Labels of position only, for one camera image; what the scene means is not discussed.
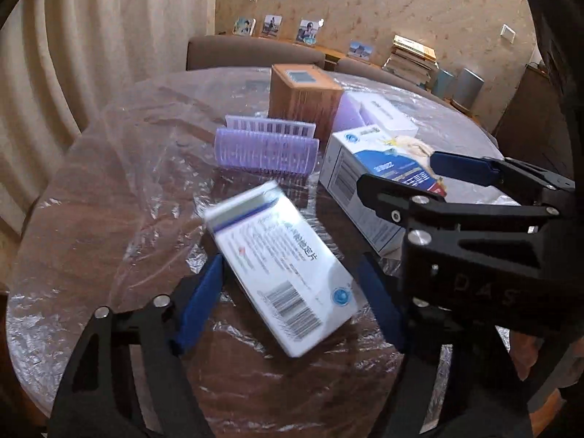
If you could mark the brown sofa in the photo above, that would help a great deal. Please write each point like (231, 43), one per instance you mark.
(251, 52)

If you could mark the stack of books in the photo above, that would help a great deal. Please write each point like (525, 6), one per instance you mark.
(410, 61)

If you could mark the white and blue carton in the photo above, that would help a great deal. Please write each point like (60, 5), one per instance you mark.
(346, 164)

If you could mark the teal cylinder container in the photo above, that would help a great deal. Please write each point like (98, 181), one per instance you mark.
(444, 83)

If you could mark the photo print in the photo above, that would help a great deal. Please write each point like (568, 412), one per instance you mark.
(271, 26)
(243, 26)
(361, 51)
(308, 29)

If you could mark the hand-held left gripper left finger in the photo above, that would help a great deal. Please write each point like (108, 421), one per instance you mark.
(200, 301)

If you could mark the beige curtain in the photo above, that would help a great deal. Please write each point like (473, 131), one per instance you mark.
(91, 54)

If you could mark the purple box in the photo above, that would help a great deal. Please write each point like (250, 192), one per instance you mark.
(349, 112)

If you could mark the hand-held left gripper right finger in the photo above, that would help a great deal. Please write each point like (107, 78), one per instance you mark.
(381, 296)

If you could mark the purple plastic vial tray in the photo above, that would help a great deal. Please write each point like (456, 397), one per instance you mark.
(267, 153)

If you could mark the wooden box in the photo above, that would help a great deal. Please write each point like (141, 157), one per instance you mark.
(301, 105)

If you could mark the brown wooden cabinet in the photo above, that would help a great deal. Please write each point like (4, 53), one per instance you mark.
(524, 105)

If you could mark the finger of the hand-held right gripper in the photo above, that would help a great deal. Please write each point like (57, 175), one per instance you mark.
(461, 168)
(388, 200)

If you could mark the white plastic box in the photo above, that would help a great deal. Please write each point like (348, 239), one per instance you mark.
(388, 116)

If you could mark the grey cylinder speaker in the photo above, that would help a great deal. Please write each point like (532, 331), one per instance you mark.
(469, 87)

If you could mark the white medicine box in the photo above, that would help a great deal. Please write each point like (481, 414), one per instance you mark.
(283, 273)

